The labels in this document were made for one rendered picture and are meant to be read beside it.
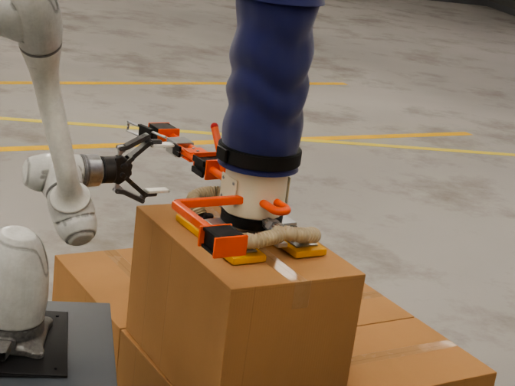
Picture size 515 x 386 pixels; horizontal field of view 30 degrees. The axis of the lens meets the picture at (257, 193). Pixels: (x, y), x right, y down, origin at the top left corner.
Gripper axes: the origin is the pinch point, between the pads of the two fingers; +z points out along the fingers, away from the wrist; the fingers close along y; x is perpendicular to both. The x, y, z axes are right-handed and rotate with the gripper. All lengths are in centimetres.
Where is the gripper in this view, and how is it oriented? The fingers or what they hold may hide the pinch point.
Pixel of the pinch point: (166, 167)
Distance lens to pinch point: 275.8
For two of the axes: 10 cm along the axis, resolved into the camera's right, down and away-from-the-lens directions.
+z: 8.6, -0.5, 5.1
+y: -1.2, 9.5, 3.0
